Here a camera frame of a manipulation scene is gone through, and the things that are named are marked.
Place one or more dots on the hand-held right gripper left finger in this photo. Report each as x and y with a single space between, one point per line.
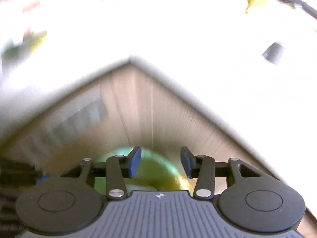
135 162

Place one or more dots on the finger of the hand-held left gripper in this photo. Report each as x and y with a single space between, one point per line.
44 179

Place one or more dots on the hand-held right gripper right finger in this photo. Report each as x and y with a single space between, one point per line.
185 162

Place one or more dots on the green trash bin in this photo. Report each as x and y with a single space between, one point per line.
153 173

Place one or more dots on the wooden kitchen cabinet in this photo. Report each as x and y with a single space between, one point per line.
168 109

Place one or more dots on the cabinet vent grille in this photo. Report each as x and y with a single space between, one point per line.
74 126

